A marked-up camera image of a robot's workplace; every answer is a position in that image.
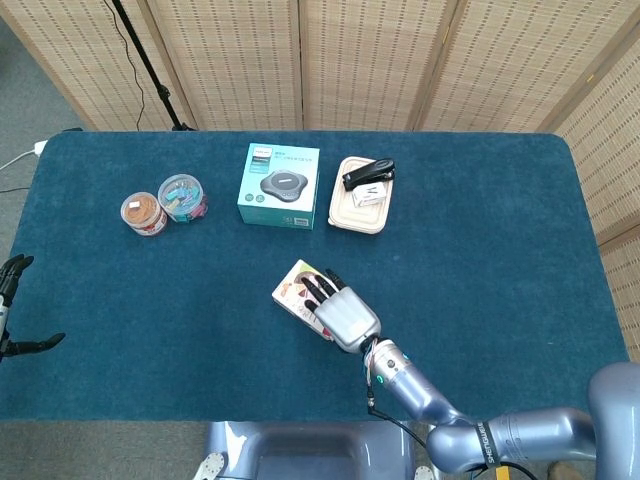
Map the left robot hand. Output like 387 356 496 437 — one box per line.
0 253 67 364

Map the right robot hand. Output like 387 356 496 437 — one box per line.
299 268 383 354

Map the white printed cookie box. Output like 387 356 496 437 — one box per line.
271 259 336 344

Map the beige lidded food container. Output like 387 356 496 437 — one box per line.
327 155 392 235

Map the small white staples box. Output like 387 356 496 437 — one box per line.
351 183 387 209

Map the teal speakerphone product box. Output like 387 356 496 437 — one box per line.
236 142 321 231

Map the blue-grey robot torso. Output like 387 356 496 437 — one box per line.
193 419 436 480

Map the blue table cloth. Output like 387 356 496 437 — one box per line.
0 130 632 424

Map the clear jar of rubber bands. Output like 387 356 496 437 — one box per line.
120 191 169 238

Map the black stapler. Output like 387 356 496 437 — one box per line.
341 158 396 192

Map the clear jar of binder clips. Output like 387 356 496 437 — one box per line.
157 173 209 224

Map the black tripod stand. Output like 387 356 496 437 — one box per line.
110 0 199 132

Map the bamboo folding screen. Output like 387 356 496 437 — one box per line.
0 0 640 134

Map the bamboo side screen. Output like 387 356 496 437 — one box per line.
552 49 640 346

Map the black arm cable with connector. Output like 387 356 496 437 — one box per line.
366 387 539 480

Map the white power strip with cord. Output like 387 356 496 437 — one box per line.
0 139 49 172

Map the thin black hanging cable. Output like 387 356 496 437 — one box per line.
102 0 147 132

